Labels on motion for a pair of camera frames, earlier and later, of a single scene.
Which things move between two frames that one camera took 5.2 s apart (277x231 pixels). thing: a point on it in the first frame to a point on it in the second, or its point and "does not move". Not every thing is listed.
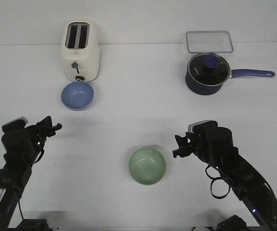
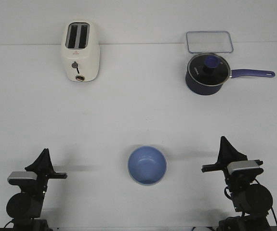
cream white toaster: [80, 49] does not move
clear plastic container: [209, 42] does not move
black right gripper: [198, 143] to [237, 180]
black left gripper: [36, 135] to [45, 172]
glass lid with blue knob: [209, 69] does not move
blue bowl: [77, 96] to [147, 165]
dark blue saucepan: [203, 90] does not move
